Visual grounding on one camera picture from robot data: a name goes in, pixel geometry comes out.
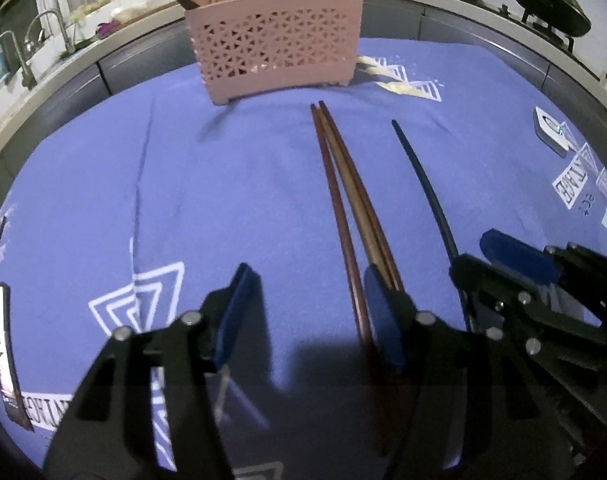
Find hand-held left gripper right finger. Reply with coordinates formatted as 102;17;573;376
363;265;574;480

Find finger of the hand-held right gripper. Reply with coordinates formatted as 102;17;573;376
448;255;607;431
481;229;607;311

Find small white device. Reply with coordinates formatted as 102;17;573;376
532;106;570;153

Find black lidded wok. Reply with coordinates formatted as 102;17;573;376
506;0;591;38

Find pink perforated utensil basket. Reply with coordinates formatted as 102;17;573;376
184;0;365;107

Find reddish brown chopstick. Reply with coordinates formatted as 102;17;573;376
310;103;379;356

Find black chopstick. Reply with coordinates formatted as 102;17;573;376
391;119;461;263

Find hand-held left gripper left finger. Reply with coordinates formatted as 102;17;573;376
44;262;262;480

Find blue printed cloth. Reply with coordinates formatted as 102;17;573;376
0;37;607;476

